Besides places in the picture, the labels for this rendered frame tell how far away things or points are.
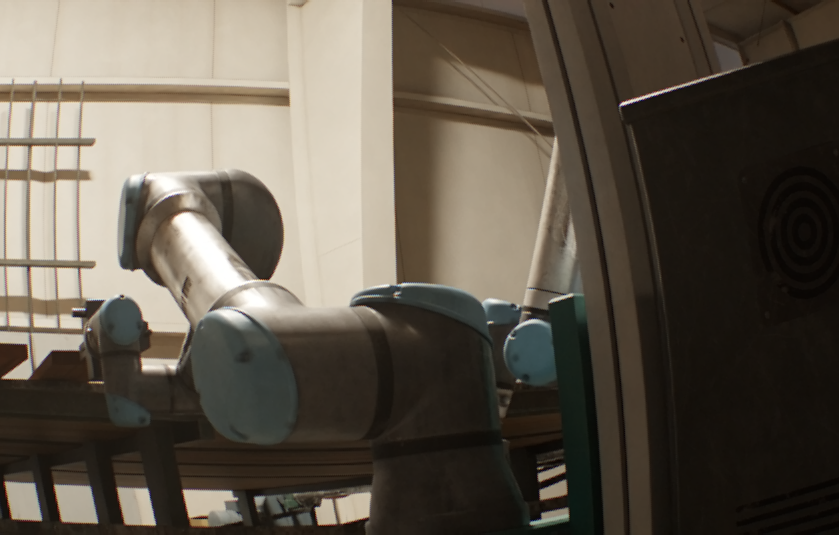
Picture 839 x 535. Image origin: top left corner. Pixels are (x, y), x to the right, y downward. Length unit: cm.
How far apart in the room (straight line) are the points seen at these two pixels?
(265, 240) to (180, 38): 884
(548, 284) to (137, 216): 53
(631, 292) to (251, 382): 33
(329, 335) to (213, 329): 10
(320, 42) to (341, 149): 110
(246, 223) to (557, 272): 38
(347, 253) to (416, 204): 143
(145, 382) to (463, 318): 74
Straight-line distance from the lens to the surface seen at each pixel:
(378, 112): 968
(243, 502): 608
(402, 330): 109
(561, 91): 118
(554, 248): 158
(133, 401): 174
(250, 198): 145
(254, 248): 147
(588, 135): 115
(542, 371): 154
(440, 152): 1148
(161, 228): 135
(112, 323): 174
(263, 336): 104
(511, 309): 172
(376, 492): 112
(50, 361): 211
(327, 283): 1002
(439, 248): 1112
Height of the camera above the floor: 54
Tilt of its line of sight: 11 degrees up
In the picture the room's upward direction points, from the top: 8 degrees counter-clockwise
